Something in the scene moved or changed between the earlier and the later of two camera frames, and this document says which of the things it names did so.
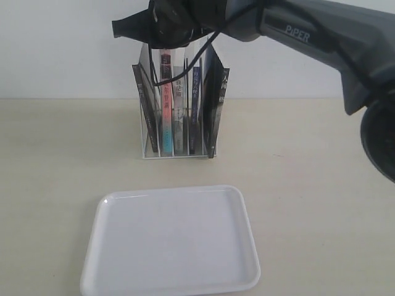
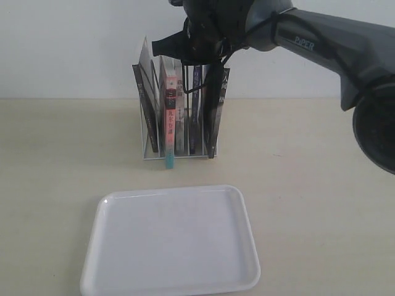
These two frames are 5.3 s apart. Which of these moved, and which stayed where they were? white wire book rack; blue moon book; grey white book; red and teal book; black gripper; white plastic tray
Moved: black gripper; red and teal book
Stayed: blue moon book; grey white book; white plastic tray; white wire book rack
